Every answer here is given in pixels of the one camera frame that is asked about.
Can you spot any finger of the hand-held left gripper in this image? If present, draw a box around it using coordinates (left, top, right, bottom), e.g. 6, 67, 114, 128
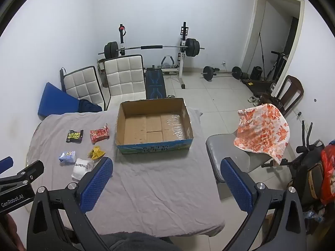
0, 156, 14, 175
0, 160, 45, 189

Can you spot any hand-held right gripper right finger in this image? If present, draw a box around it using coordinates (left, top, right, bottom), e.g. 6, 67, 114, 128
220, 157, 307, 251

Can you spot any dark wooden chair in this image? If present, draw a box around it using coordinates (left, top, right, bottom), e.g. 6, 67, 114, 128
259, 75, 304, 118

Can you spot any red snack packet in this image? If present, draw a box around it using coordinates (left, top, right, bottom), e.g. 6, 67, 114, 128
90, 124, 110, 144

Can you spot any barbell with black plates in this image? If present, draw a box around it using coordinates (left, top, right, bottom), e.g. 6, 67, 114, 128
98, 38, 205, 58

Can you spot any grey pull handle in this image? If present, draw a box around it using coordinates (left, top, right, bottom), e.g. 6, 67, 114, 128
161, 56, 175, 70

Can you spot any white soft packet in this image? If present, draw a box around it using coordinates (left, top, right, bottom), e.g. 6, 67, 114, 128
71, 158, 95, 181

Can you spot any person's left forearm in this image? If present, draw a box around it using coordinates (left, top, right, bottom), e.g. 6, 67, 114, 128
0, 213, 23, 251

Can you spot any black bag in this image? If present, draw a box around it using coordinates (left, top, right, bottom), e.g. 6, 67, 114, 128
250, 66, 263, 80

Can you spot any black blue weight bench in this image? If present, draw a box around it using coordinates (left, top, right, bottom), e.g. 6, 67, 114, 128
145, 67, 168, 100

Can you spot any orange floral towel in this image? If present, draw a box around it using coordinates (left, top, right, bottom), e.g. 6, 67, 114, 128
234, 103, 291, 164

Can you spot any white door frame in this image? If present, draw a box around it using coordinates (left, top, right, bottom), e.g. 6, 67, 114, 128
241, 0, 305, 89

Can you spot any blue white tissue packet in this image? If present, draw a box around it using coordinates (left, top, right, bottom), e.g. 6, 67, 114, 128
59, 151, 77, 165

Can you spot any brown cardboard box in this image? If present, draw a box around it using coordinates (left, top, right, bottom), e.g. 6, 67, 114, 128
116, 97, 195, 155

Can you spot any white quilted chair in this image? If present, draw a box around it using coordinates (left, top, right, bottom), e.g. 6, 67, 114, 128
103, 55, 146, 108
60, 66, 106, 110

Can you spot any dark blue jacket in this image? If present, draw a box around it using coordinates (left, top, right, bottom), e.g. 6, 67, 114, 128
79, 99, 102, 113

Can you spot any yellow wrapper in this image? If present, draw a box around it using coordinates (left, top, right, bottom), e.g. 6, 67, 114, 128
88, 146, 106, 160

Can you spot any person's dark grey clothing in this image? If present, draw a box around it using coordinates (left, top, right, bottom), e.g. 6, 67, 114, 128
101, 231, 181, 251

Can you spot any blue foam mat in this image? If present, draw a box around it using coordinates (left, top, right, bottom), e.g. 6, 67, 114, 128
37, 82, 80, 121

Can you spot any black exercise machine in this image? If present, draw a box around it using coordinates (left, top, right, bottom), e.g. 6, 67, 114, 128
294, 120, 331, 234

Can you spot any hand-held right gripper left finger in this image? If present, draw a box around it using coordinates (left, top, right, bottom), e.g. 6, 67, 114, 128
26, 156, 114, 251

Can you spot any short barbell with plates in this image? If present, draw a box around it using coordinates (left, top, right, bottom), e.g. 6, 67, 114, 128
200, 66, 242, 82

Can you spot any black yellow wipes packet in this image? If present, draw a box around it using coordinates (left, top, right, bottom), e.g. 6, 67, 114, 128
66, 129, 84, 144

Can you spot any grey padded chair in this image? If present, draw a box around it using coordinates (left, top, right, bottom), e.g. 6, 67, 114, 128
205, 134, 288, 191

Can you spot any red plastic bag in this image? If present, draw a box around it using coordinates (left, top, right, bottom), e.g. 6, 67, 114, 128
320, 144, 335, 205

